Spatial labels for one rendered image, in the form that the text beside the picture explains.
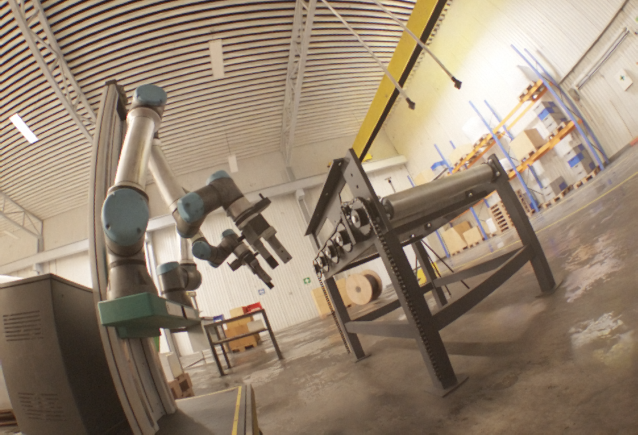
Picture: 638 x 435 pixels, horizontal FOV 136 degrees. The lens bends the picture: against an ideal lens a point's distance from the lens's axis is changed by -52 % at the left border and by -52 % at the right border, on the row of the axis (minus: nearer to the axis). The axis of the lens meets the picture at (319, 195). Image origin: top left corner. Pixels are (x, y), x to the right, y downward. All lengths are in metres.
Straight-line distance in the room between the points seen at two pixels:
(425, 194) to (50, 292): 1.50
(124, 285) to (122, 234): 0.15
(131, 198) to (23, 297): 0.55
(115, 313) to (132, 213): 0.25
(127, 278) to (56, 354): 0.36
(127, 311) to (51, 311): 0.30
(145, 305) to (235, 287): 11.15
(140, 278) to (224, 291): 11.14
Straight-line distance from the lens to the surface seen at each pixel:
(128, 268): 0.75
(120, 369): 0.91
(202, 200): 0.73
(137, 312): 0.69
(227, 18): 8.76
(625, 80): 9.45
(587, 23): 9.99
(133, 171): 0.73
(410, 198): 1.25
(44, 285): 0.94
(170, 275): 1.23
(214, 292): 11.92
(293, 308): 11.66
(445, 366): 1.23
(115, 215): 0.64
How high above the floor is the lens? 0.59
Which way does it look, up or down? 21 degrees up
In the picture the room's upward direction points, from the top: 22 degrees counter-clockwise
